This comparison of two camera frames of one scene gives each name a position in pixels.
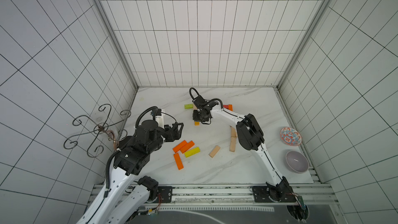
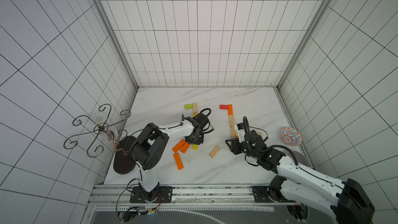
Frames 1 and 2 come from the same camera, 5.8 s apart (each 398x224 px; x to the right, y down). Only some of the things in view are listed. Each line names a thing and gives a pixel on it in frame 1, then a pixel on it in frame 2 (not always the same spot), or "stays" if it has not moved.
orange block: x=187 y=147 stays
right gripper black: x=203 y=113 to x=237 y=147
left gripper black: x=177 y=134 to x=200 y=140
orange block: x=179 y=147 stays
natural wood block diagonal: x=214 y=152 stays
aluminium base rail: x=304 y=195 stays
